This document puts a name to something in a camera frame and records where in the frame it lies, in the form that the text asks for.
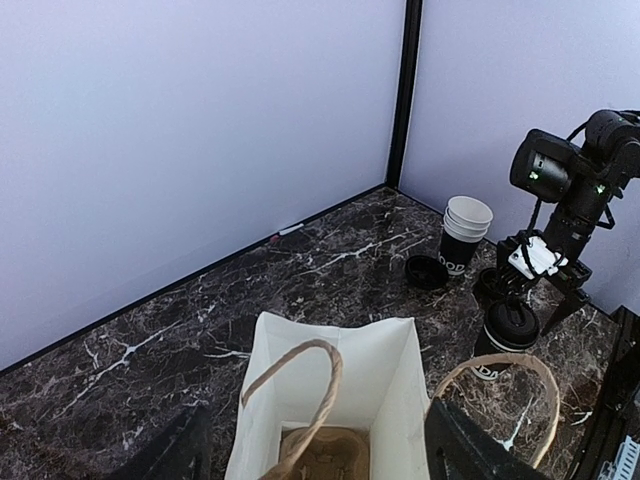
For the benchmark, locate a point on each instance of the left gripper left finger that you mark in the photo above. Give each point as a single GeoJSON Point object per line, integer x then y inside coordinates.
{"type": "Point", "coordinates": [181, 451]}

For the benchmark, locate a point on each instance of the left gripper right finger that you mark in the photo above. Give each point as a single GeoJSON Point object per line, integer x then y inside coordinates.
{"type": "Point", "coordinates": [457, 448]}

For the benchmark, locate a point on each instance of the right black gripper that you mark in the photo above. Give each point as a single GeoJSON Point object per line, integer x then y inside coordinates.
{"type": "Point", "coordinates": [569, 280]}

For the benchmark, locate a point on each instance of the stack of white paper cups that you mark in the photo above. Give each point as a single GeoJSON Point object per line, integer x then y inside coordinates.
{"type": "Point", "coordinates": [465, 223]}

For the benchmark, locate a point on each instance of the cream paper bag with handles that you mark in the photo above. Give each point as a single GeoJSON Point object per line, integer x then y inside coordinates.
{"type": "Point", "coordinates": [303, 377]}

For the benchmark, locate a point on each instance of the stack of black coffee lids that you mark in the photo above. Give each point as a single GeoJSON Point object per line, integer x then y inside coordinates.
{"type": "Point", "coordinates": [489, 286]}

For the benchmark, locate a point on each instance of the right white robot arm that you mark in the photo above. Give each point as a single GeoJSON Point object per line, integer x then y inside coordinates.
{"type": "Point", "coordinates": [580, 181]}

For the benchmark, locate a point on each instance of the loose black coffee lid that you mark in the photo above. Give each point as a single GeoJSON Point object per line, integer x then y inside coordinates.
{"type": "Point", "coordinates": [425, 272]}

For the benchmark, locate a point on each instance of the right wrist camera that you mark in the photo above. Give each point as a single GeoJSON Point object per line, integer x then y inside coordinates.
{"type": "Point", "coordinates": [535, 259]}

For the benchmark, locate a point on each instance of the black front frame rail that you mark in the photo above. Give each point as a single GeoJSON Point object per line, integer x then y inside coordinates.
{"type": "Point", "coordinates": [616, 414]}

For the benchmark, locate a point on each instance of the grey slotted cable duct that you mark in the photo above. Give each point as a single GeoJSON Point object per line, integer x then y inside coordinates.
{"type": "Point", "coordinates": [624, 465]}

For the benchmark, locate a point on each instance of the right black corner post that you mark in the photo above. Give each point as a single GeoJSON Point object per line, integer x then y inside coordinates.
{"type": "Point", "coordinates": [405, 91]}

